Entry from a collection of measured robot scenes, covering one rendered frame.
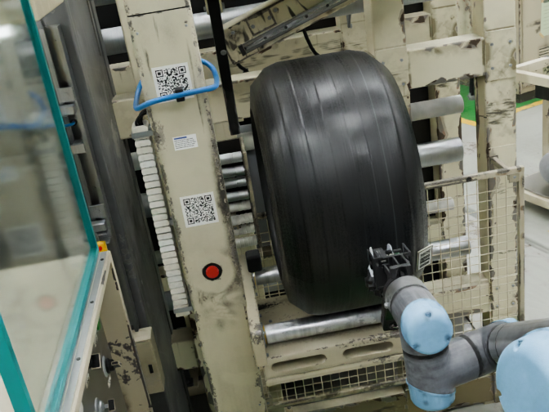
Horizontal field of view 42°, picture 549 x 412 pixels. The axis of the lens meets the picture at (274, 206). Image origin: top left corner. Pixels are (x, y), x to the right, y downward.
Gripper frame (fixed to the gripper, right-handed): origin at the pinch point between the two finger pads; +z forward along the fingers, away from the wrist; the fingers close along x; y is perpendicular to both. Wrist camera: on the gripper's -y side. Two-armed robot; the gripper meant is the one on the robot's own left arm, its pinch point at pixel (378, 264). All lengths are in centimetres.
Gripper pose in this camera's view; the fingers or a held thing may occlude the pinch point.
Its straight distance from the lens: 145.2
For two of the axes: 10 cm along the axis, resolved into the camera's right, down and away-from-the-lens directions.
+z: -0.9, -2.8, 9.6
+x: -9.8, 1.8, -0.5
